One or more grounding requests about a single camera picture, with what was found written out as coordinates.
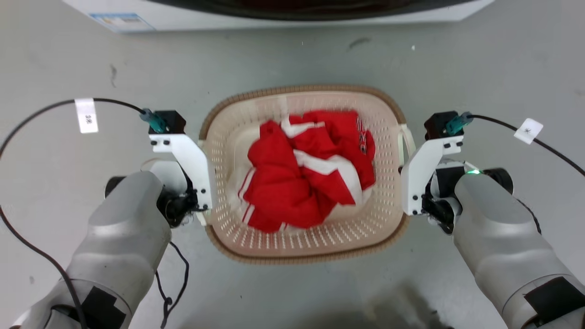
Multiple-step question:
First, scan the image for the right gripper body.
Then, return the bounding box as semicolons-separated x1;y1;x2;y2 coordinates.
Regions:
421;159;480;234

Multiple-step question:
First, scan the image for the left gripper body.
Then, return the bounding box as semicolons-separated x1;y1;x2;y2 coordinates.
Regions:
142;159;202;228

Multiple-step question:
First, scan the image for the beige plastic laundry basket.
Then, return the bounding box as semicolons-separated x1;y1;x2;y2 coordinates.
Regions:
199;85;417;265

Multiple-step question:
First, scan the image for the red and white garment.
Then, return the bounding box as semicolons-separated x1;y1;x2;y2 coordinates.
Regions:
237;110;377;233

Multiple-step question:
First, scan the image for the blue washing machine sticker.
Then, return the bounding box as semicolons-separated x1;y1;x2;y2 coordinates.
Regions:
90;12;156;33

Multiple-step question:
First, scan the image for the white washing machine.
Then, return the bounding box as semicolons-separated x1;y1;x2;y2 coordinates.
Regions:
62;0;497;33

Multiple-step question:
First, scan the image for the dark washing machine door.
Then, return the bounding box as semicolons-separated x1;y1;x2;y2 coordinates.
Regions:
149;0;478;21

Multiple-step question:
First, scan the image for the white right camera bracket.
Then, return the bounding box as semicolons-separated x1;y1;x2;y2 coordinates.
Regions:
401;136;464;216

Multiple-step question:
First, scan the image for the white camera bracket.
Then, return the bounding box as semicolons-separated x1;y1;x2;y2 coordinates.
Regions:
401;136;464;216
149;133;213;213

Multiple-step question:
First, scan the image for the white left camera bracket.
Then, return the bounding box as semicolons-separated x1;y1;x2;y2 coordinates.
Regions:
149;133;213;213

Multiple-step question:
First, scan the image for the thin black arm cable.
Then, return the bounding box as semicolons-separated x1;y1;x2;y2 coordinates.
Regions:
154;241;191;329

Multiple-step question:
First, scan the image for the teal right cable connector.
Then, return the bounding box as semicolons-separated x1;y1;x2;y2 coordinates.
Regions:
446;111;474;136

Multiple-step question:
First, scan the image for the teal cable connector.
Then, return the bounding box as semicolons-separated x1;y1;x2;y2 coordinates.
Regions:
139;108;167;134
446;111;474;136

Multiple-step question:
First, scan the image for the teal left cable connector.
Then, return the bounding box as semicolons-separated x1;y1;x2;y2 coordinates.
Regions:
139;108;167;134

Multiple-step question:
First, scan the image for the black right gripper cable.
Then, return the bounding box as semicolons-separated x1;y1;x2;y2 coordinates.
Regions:
470;114;585;177

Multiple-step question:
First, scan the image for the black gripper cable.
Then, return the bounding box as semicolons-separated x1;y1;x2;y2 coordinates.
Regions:
0;97;148;329
470;114;585;177

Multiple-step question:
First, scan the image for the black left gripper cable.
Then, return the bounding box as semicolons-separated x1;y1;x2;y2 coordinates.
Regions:
0;97;148;329

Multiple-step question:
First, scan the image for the small white cable label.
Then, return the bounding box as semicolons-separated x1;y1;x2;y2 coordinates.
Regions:
513;118;544;145

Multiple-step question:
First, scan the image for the long white cable label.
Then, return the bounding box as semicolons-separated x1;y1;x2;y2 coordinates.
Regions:
74;98;99;134

